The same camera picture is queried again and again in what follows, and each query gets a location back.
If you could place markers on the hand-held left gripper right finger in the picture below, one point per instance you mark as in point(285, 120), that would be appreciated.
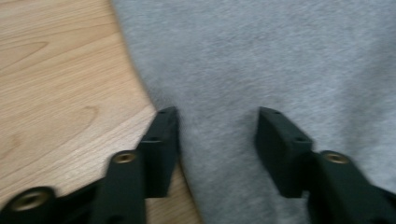
point(285, 155)

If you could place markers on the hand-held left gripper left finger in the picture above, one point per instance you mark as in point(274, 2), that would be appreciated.
point(160, 155)

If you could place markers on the grey fleece garment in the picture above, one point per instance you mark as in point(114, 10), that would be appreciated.
point(264, 62)

